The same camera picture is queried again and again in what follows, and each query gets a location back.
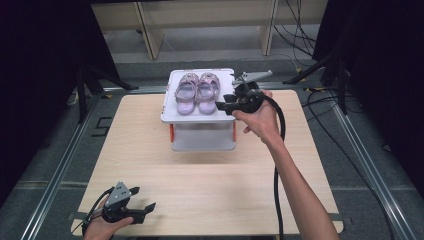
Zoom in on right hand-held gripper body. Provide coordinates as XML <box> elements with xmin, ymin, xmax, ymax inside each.
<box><xmin>225</xmin><ymin>69</ymin><xmax>274</xmax><ymax>116</ymax></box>

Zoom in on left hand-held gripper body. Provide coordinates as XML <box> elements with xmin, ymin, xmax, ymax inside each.
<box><xmin>101</xmin><ymin>181</ymin><xmax>147</xmax><ymax>225</ymax></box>

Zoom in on purple child's sandal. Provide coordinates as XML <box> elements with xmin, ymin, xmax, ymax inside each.
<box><xmin>195</xmin><ymin>71</ymin><xmax>221</xmax><ymax>115</ymax></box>
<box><xmin>174</xmin><ymin>72</ymin><xmax>200</xmax><ymax>116</ymax></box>

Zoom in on white two-tier shoe rack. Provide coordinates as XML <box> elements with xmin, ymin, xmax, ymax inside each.
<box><xmin>160</xmin><ymin>68</ymin><xmax>239</xmax><ymax>153</ymax></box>

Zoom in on person's right hand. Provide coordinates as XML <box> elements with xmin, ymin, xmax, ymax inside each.
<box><xmin>231</xmin><ymin>89</ymin><xmax>285</xmax><ymax>148</ymax></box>

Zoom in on person's left hand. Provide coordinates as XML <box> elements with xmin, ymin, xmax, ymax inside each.
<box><xmin>82</xmin><ymin>195</ymin><xmax>135</xmax><ymax>240</ymax></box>

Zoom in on beige wooden bench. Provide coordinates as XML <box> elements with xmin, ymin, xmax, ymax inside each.
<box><xmin>90</xmin><ymin>0</ymin><xmax>329</xmax><ymax>61</ymax></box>

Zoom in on black metal stand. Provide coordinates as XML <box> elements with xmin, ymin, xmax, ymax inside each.
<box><xmin>282</xmin><ymin>48</ymin><xmax>348</xmax><ymax>116</ymax></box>
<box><xmin>75</xmin><ymin>63</ymin><xmax>140</xmax><ymax>125</ymax></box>

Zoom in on black curtain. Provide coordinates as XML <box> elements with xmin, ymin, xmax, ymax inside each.
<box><xmin>313</xmin><ymin>0</ymin><xmax>424</xmax><ymax>191</ymax></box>
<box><xmin>0</xmin><ymin>0</ymin><xmax>121</xmax><ymax>208</ymax></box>

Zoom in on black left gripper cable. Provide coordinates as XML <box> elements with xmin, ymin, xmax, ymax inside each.
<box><xmin>70</xmin><ymin>186</ymin><xmax>116</xmax><ymax>236</ymax></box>

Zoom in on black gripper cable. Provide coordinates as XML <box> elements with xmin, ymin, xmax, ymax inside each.
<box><xmin>70</xmin><ymin>186</ymin><xmax>116</xmax><ymax>236</ymax></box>
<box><xmin>262</xmin><ymin>94</ymin><xmax>288</xmax><ymax>240</ymax></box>

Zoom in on aluminium floor rail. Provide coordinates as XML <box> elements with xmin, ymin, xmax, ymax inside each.
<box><xmin>328</xmin><ymin>89</ymin><xmax>418</xmax><ymax>240</ymax></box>
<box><xmin>19</xmin><ymin>93</ymin><xmax>103</xmax><ymax>240</ymax></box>

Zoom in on bundle of black floor cables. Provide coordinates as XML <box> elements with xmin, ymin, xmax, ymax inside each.
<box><xmin>273</xmin><ymin>0</ymin><xmax>318</xmax><ymax>68</ymax></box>

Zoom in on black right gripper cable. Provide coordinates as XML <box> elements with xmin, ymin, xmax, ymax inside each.
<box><xmin>262</xmin><ymin>94</ymin><xmax>288</xmax><ymax>240</ymax></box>

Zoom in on long black floor cable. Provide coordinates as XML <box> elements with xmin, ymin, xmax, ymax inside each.
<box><xmin>300</xmin><ymin>89</ymin><xmax>398</xmax><ymax>240</ymax></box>

